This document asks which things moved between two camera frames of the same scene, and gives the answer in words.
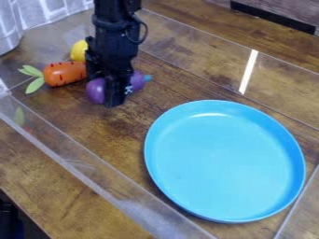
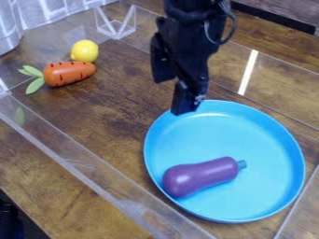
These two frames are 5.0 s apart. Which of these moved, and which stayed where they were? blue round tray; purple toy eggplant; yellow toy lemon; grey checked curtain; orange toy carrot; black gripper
Moved: purple toy eggplant; black gripper
Stayed: blue round tray; grey checked curtain; yellow toy lemon; orange toy carrot
